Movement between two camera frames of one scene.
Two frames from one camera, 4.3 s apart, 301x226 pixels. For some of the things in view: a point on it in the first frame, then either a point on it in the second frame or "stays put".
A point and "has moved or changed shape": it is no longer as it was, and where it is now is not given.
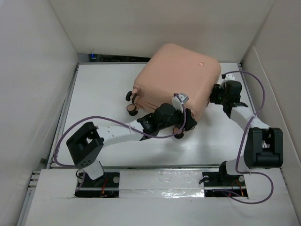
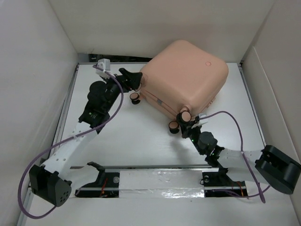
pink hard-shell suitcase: x=171 y=69 has moved or changed shape
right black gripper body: x=224 y=97 -> x=194 y=133
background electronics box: x=93 y=57 stays put
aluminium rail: x=161 y=167 stays put
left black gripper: x=189 y=122 -> x=134 y=79
